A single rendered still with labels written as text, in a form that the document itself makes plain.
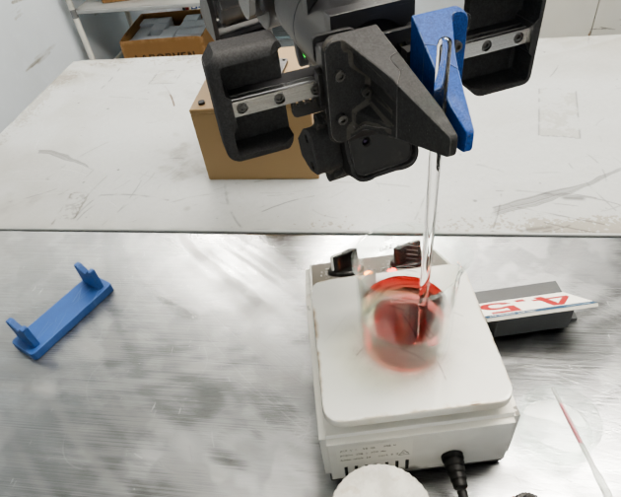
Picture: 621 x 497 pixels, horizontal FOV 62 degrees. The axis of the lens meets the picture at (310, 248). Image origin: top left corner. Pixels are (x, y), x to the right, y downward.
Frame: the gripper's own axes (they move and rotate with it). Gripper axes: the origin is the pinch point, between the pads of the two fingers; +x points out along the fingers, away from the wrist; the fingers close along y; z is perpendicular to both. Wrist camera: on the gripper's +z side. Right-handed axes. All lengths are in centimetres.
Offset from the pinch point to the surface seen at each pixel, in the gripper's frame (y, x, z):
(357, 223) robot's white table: -3.8, -20.7, 25.8
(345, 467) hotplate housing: 7.4, 5.5, 22.5
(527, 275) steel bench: -15.8, -6.8, 25.7
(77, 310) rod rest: 26.5, -19.4, 24.8
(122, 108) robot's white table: 20, -62, 26
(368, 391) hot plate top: 4.9, 3.8, 16.8
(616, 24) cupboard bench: -188, -169, 94
